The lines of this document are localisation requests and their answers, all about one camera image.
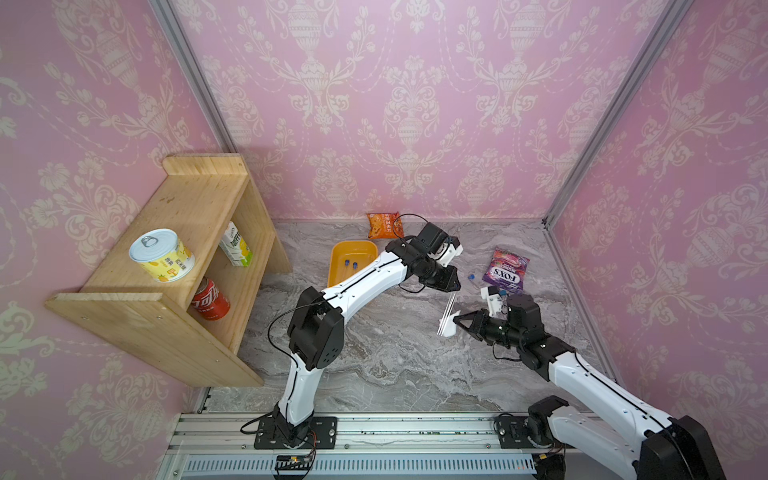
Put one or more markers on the wooden shelf unit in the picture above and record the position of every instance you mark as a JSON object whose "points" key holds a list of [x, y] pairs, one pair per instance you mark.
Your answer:
{"points": [[177, 289]]}

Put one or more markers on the yellow tin can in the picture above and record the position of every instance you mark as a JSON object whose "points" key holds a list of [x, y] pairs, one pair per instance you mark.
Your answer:
{"points": [[163, 255]]}

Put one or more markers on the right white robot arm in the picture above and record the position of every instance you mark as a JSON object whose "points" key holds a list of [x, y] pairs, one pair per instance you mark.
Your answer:
{"points": [[630, 437]]}

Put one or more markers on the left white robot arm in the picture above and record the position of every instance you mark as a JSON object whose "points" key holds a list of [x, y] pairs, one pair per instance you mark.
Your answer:
{"points": [[316, 330]]}

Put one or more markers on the yellow plastic tray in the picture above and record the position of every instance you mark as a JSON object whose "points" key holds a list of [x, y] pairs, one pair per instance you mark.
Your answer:
{"points": [[363, 252]]}

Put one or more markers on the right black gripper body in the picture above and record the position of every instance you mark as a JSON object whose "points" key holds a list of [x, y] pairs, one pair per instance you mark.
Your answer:
{"points": [[499, 332]]}

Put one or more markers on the orange snack bag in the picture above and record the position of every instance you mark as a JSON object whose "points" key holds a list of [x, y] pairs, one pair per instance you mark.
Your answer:
{"points": [[385, 226]]}

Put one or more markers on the aluminium corner post left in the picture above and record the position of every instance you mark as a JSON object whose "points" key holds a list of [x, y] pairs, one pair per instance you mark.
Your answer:
{"points": [[191, 67]]}

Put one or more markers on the aluminium corner post right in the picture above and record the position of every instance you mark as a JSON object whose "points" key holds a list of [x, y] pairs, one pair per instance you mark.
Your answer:
{"points": [[666, 25]]}

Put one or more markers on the red cola can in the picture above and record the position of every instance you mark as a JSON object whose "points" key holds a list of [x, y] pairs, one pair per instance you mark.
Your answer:
{"points": [[209, 302]]}

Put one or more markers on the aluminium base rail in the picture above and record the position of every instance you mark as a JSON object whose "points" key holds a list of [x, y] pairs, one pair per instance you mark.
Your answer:
{"points": [[440, 445]]}

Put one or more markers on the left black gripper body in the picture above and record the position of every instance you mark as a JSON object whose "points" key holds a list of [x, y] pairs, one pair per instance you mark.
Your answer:
{"points": [[436, 275]]}

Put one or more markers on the aluminium corner post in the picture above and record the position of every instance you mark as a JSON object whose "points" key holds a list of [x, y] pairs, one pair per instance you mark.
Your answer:
{"points": [[666, 25], [191, 67]]}

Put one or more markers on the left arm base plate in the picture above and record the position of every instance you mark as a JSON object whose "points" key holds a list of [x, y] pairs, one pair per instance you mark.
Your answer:
{"points": [[318, 432]]}

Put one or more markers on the green white drink carton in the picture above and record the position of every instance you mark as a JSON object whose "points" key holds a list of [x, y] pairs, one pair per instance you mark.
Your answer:
{"points": [[234, 246]]}

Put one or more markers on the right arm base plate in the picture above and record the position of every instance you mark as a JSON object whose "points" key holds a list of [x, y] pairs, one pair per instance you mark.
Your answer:
{"points": [[512, 431]]}

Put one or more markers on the purple candy bag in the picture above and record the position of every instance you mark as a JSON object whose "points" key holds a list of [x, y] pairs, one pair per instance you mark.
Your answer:
{"points": [[507, 271]]}

